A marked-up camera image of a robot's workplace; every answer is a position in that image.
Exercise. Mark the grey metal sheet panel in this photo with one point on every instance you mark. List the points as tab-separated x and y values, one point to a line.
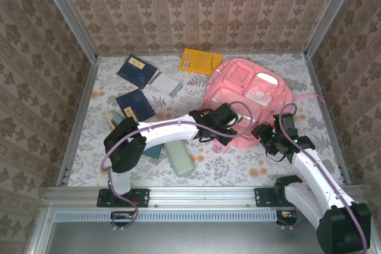
178	239

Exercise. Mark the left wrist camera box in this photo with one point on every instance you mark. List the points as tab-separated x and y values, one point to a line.
226	112

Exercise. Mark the teal cover book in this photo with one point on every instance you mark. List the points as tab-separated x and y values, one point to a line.
154	151

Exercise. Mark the pink student backpack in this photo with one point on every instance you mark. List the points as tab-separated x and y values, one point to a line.
232	96

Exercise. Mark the wide aluminium frame beam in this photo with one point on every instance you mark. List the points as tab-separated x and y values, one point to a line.
202	196

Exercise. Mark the aluminium frame rail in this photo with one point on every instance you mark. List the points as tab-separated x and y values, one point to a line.
327	117
78	120

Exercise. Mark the aluminium frame post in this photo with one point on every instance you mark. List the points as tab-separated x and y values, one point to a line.
330	13
68	19

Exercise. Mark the navy blue hardcover book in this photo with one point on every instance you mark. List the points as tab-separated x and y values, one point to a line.
134	72
134	102

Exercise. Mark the pale green pencil case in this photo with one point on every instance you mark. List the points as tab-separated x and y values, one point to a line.
180	159

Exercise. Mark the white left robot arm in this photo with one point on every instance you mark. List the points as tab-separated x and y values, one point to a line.
166	130

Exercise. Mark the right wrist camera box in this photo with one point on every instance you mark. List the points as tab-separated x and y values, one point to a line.
287	124

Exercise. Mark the white and grey book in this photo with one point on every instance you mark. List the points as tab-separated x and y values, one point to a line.
163	83

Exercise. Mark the yellow paperback book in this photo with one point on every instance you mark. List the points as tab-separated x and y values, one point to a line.
196	60

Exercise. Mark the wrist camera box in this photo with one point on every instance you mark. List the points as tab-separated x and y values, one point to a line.
226	112
287	124

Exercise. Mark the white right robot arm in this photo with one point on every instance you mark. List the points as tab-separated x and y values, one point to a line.
309	170

